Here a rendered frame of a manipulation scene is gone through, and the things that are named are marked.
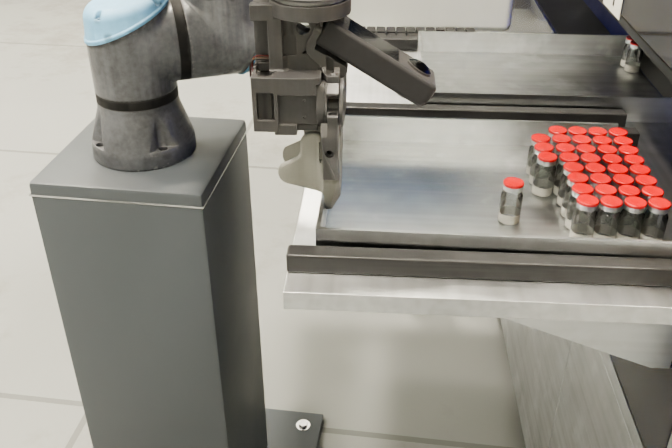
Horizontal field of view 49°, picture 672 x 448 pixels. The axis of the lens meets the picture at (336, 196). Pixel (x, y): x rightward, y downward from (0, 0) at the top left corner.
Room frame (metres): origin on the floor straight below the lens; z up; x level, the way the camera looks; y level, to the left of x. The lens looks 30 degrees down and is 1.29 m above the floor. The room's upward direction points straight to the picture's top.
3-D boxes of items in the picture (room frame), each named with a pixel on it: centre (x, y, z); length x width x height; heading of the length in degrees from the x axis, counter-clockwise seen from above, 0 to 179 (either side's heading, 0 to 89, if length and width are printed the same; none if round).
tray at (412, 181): (0.69, -0.16, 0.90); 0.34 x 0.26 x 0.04; 86
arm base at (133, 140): (0.99, 0.29, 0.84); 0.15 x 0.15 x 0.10
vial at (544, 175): (0.70, -0.23, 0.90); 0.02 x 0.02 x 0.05
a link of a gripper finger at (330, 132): (0.61, 0.01, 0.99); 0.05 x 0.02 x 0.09; 177
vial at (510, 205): (0.64, -0.18, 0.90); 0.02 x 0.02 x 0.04
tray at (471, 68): (1.02, -0.30, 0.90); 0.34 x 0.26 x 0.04; 86
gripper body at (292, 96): (0.63, 0.03, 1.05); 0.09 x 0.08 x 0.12; 87
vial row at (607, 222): (0.68, -0.27, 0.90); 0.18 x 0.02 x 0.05; 176
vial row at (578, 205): (0.68, -0.25, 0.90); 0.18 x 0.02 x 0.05; 176
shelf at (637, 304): (0.86, -0.21, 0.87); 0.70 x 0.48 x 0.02; 176
